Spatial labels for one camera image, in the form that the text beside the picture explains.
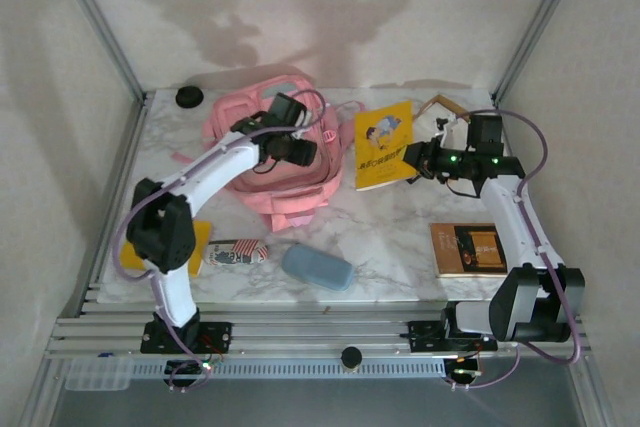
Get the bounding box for yellow cartoon paperback book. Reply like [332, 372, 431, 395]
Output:
[119, 219, 212, 278]
[353, 100, 421, 192]

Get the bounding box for pink school backpack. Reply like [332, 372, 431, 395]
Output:
[172, 74, 366, 233]

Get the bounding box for brown hardcover book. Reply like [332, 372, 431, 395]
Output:
[429, 222, 509, 279]

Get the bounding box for red striped printed pencil pouch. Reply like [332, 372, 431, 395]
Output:
[202, 237, 270, 268]

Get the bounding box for blue-grey pencil case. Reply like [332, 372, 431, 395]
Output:
[280, 242, 355, 293]

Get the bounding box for shallow cardboard box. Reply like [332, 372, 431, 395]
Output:
[422, 100, 469, 141]

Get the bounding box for black round cap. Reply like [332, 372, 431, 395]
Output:
[174, 86, 205, 109]

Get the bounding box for small LED circuit board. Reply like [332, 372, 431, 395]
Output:
[166, 357, 217, 394]
[443, 355, 485, 392]

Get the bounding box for black round knob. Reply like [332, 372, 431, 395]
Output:
[340, 345, 363, 371]

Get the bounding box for clear plastic organizer box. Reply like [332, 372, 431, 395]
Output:
[64, 357, 132, 392]

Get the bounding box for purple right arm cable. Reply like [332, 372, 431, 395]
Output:
[449, 109, 585, 391]

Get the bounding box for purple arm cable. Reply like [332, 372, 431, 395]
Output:
[115, 88, 331, 394]
[449, 109, 585, 391]

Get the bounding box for aluminium side rail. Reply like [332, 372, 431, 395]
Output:
[79, 96, 151, 306]

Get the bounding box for aluminium frame post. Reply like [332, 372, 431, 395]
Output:
[491, 0, 592, 104]
[47, 0, 151, 108]

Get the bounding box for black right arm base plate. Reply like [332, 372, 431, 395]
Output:
[407, 319, 497, 354]

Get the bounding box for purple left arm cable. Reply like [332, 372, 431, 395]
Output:
[115, 88, 331, 394]

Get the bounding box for aluminium front frame rails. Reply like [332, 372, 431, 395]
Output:
[43, 299, 594, 361]

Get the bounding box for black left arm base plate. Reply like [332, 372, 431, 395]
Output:
[140, 321, 234, 354]

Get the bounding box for grey slotted cable duct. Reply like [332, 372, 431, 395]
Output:
[130, 360, 447, 379]

